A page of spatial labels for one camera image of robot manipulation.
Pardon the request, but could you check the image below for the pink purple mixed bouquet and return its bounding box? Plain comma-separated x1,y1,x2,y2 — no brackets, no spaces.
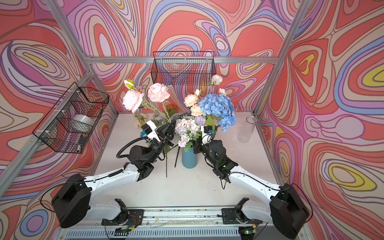
175,116,206,152

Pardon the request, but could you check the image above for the teal ceramic vase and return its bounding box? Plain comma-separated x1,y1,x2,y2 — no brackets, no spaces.
182,148,198,169

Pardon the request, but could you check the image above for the pale pink blue rose bouquet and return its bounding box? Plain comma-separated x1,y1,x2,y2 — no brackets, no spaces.
134,113,166,129

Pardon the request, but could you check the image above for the clear glass vase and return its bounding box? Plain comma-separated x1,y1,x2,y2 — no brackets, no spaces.
238,116,257,143

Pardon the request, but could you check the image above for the peach rose leafy stem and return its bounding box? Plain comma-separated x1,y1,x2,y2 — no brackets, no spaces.
184,94,203,117

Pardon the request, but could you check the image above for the light blue hydrangea stem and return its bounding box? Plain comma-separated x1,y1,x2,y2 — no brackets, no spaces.
197,94,237,132

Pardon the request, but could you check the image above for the large pink peony stem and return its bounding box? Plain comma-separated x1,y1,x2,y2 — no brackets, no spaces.
123,79,171,123

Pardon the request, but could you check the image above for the white poppy flower stem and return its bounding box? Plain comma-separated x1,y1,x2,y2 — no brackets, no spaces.
195,75,227,97

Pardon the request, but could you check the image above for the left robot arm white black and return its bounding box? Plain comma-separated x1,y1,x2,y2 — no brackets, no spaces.
51,120,176,229

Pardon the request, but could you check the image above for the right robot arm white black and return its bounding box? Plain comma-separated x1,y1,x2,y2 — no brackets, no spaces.
194,140,310,240

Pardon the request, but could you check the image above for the red protea flower stem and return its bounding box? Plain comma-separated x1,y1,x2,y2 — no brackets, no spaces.
164,104,178,177

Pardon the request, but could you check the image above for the small black device in basket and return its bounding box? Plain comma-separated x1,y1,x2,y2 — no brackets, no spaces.
77,135,87,154

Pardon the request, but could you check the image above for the white tape roll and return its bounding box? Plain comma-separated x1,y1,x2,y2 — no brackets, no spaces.
70,114,95,133

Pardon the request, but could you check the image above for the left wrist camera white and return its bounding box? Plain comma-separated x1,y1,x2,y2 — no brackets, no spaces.
141,121,160,142

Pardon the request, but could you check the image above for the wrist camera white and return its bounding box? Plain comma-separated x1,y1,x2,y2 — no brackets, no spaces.
141,121,160,142
201,125,213,145

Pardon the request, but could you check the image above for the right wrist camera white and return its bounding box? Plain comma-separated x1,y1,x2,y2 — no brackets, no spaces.
201,125,213,145

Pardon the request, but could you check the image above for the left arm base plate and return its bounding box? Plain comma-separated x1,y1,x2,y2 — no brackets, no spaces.
102,199,144,228

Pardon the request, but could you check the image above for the black wire basket back wall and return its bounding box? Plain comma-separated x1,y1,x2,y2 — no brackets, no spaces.
151,51,217,86

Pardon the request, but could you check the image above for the black wire basket wall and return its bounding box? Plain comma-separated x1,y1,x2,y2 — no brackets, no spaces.
151,51,217,86
33,83,110,154

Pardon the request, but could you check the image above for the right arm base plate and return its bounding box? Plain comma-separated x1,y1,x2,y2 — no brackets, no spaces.
217,198,262,226

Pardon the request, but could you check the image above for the black wire basket left wall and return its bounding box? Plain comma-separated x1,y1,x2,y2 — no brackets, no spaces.
33,83,110,154

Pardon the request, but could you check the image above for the aluminium front rail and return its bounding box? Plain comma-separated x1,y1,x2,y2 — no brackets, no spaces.
59,205,307,229

